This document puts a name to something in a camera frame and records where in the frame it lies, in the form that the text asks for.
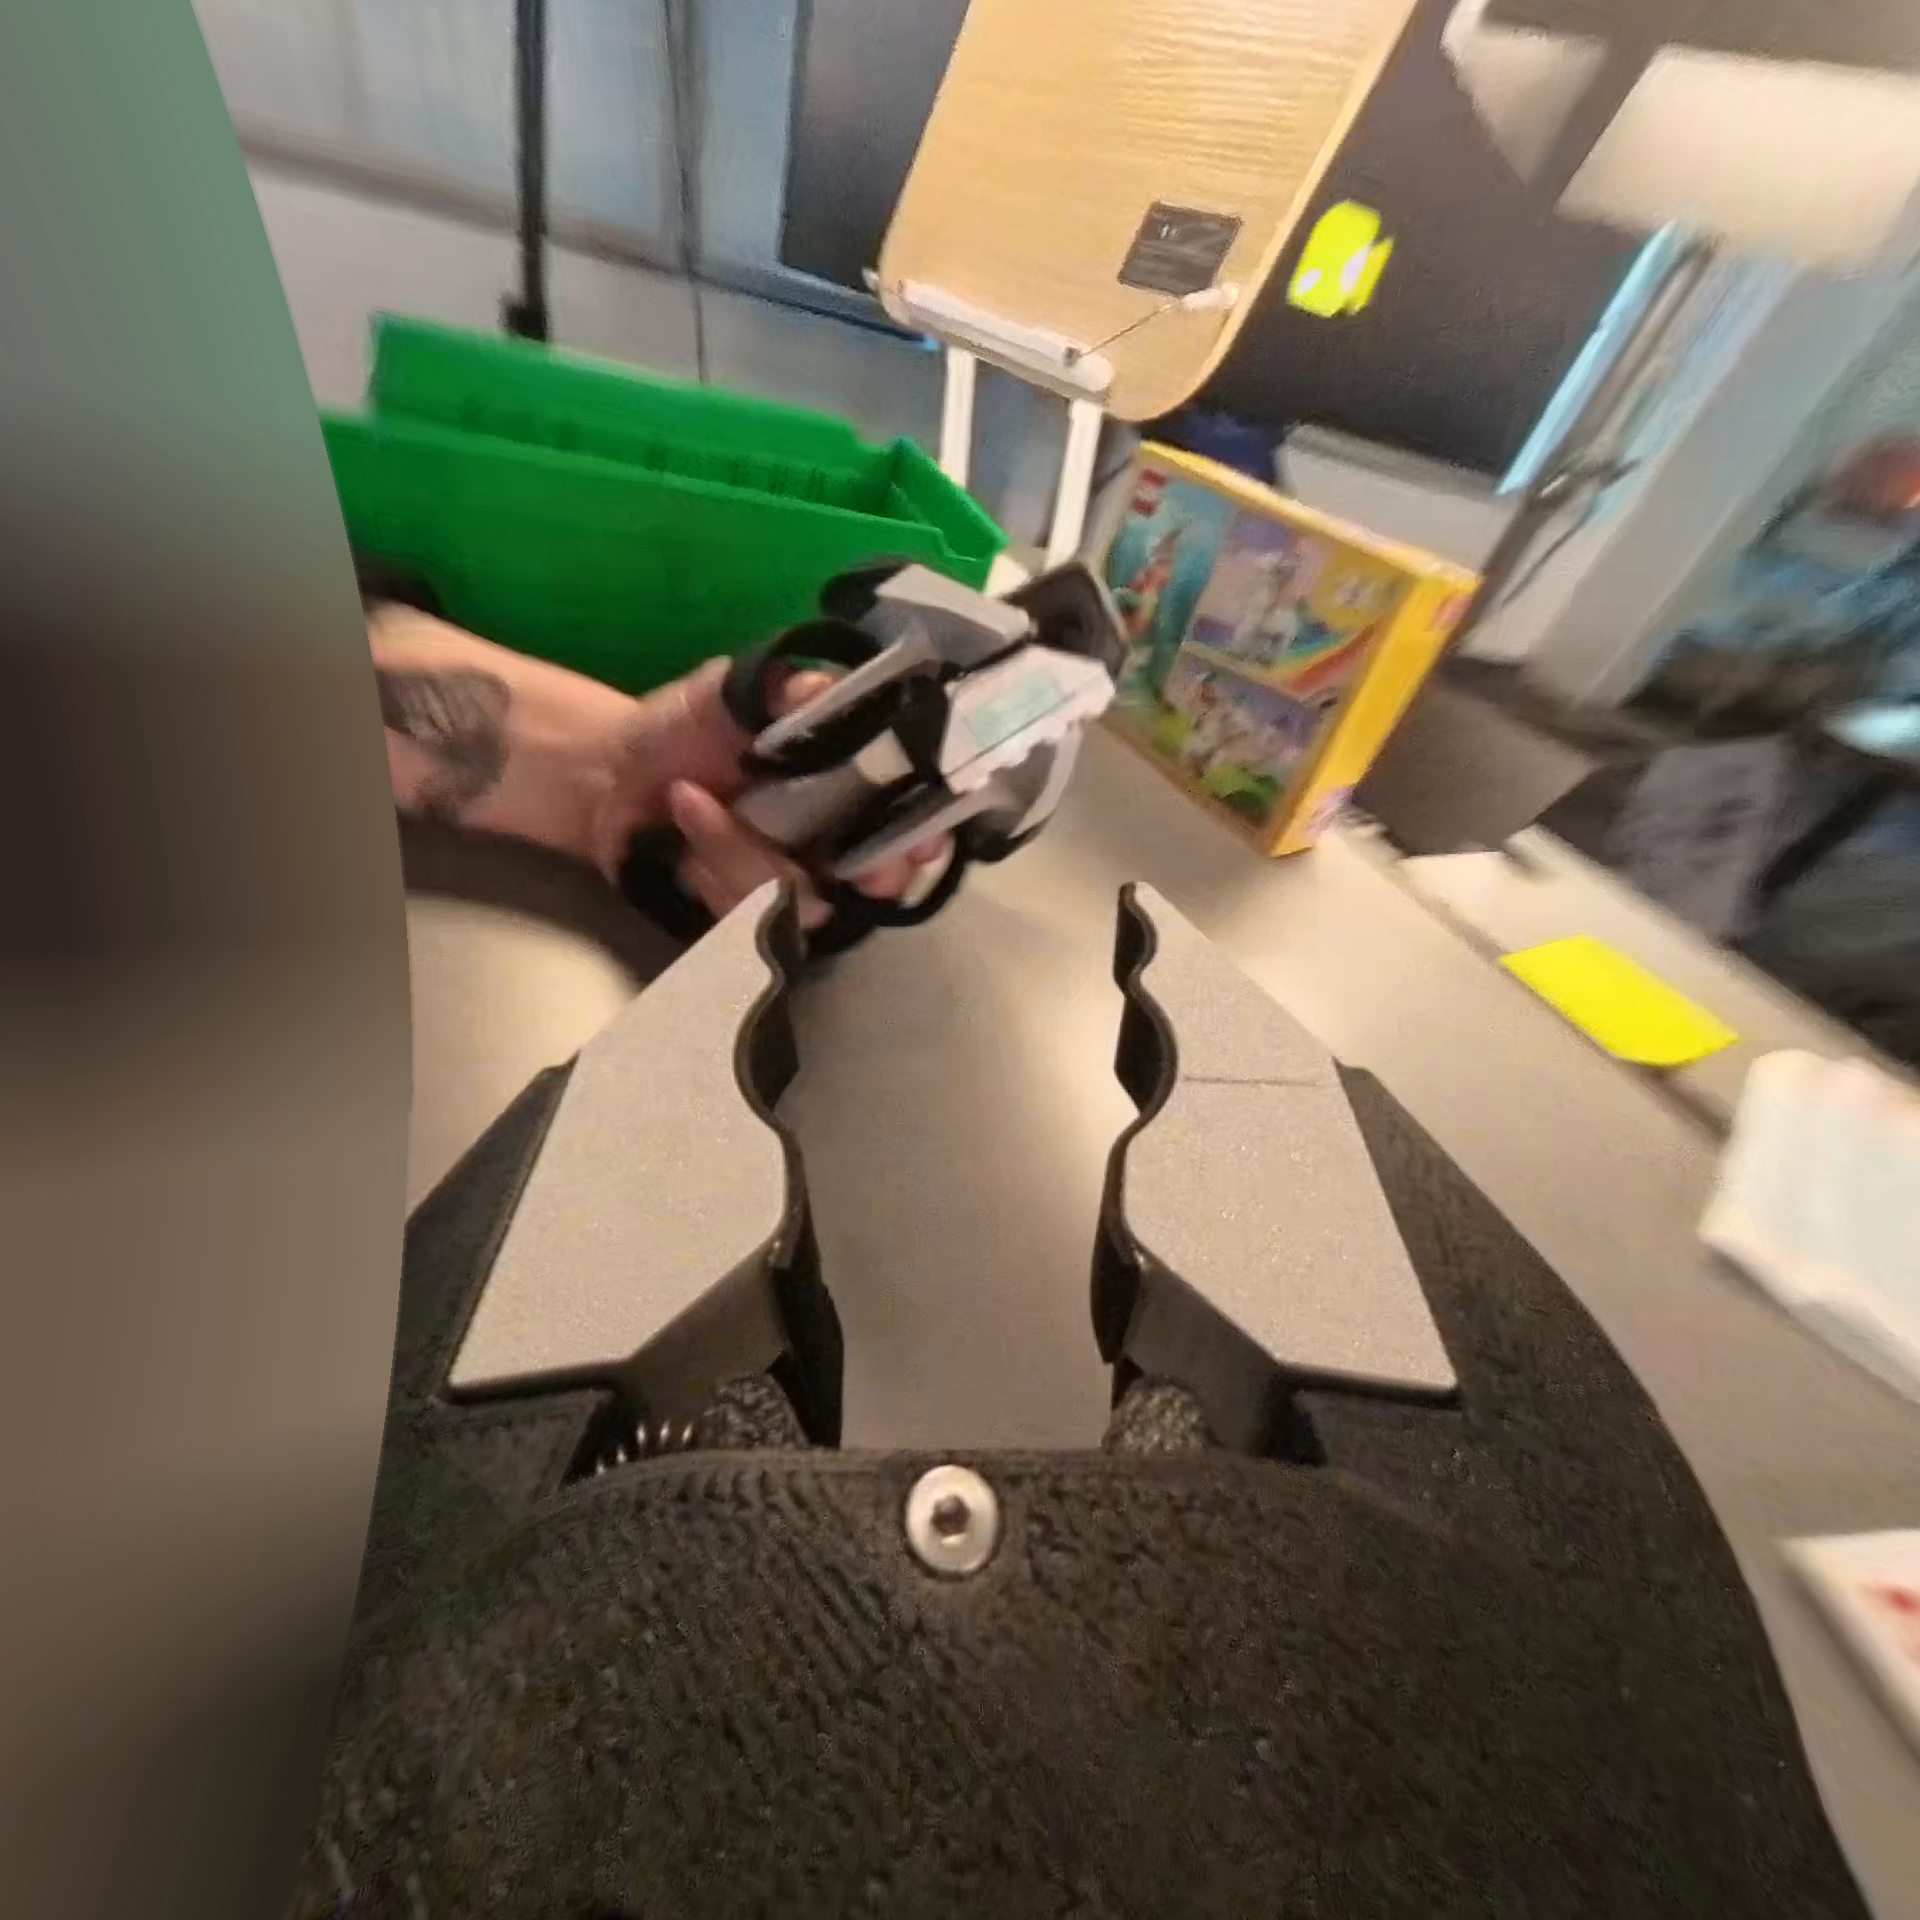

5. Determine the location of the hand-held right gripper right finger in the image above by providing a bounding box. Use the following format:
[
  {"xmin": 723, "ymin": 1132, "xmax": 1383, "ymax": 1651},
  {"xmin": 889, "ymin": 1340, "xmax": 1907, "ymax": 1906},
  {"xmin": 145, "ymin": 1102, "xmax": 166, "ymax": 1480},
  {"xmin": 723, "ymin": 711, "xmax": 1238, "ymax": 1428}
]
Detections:
[{"xmin": 1094, "ymin": 882, "xmax": 1461, "ymax": 1450}]

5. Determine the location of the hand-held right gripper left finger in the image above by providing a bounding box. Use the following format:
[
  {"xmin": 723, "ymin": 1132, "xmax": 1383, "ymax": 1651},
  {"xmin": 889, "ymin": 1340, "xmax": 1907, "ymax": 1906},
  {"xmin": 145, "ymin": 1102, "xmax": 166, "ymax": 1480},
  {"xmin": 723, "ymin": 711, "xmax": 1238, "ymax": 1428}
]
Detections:
[{"xmin": 448, "ymin": 882, "xmax": 846, "ymax": 1450}]

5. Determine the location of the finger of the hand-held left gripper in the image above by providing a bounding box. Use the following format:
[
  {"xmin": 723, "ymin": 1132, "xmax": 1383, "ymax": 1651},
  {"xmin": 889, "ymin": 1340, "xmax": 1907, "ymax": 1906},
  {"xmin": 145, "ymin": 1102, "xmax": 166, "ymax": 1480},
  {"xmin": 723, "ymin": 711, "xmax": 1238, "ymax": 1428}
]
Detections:
[{"xmin": 959, "ymin": 728, "xmax": 1088, "ymax": 865}]

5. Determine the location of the person's left forearm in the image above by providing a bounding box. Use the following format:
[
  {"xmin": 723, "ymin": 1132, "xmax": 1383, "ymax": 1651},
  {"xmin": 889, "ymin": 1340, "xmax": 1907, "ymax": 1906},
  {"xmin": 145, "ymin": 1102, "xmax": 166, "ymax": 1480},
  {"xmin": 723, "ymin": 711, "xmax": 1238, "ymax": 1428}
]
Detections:
[{"xmin": 367, "ymin": 599, "xmax": 669, "ymax": 846}]

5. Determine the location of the colourful lego set box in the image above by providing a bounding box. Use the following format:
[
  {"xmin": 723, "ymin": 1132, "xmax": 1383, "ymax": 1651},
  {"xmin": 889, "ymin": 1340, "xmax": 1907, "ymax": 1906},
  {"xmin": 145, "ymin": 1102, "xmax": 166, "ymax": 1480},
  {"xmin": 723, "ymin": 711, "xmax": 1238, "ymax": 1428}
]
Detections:
[{"xmin": 1092, "ymin": 440, "xmax": 1480, "ymax": 859}]

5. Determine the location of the lego instruction booklet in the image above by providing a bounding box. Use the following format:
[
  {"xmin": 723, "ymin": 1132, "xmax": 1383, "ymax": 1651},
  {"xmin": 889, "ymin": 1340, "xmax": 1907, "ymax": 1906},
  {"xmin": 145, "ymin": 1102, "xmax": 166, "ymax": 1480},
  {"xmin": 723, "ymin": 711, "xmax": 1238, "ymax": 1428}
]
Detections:
[{"xmin": 1699, "ymin": 1047, "xmax": 1920, "ymax": 1404}]

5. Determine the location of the person's left hand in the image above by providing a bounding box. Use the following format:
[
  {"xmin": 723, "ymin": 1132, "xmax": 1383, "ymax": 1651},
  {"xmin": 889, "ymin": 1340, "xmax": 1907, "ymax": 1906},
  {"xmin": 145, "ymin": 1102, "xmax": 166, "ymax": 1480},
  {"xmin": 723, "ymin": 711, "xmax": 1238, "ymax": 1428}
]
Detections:
[{"xmin": 592, "ymin": 660, "xmax": 963, "ymax": 939}]

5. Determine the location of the yellow sticky note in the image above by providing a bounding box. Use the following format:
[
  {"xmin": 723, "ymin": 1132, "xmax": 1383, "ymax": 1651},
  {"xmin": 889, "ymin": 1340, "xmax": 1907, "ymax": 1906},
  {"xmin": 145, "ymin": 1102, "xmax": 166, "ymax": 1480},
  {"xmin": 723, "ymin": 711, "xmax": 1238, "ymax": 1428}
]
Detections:
[
  {"xmin": 1497, "ymin": 935, "xmax": 1742, "ymax": 1070},
  {"xmin": 1287, "ymin": 199, "xmax": 1391, "ymax": 321}
]

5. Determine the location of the black partition panel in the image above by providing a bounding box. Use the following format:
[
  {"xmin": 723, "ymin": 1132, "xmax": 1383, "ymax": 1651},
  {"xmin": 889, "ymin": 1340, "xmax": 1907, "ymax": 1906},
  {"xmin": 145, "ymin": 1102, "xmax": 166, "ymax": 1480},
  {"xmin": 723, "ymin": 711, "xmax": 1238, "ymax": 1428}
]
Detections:
[{"xmin": 777, "ymin": 0, "xmax": 1653, "ymax": 474}]

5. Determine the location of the wooden chair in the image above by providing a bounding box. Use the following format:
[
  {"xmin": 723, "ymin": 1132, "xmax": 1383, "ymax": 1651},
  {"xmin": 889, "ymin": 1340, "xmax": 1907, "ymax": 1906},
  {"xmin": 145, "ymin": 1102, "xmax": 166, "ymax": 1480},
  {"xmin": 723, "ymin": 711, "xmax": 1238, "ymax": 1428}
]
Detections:
[{"xmin": 867, "ymin": 0, "xmax": 1424, "ymax": 560}]

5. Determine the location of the green plastic bin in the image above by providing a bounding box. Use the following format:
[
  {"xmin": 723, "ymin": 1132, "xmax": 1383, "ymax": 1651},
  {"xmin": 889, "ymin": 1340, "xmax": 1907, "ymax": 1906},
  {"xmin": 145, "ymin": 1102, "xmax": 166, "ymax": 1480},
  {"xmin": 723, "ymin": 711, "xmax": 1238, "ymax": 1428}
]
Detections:
[{"xmin": 319, "ymin": 312, "xmax": 1009, "ymax": 695}]

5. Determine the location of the white red printed paper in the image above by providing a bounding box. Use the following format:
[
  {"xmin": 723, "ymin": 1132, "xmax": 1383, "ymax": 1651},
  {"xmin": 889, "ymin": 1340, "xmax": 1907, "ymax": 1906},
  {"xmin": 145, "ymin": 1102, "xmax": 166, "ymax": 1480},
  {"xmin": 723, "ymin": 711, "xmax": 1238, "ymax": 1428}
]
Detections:
[{"xmin": 1782, "ymin": 1528, "xmax": 1920, "ymax": 1711}]

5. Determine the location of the black cable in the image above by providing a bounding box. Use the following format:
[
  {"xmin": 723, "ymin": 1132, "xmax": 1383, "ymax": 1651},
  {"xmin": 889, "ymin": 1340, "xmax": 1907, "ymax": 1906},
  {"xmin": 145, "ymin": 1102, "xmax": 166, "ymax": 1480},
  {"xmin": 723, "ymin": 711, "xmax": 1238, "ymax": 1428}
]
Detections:
[{"xmin": 507, "ymin": 0, "xmax": 560, "ymax": 338}]

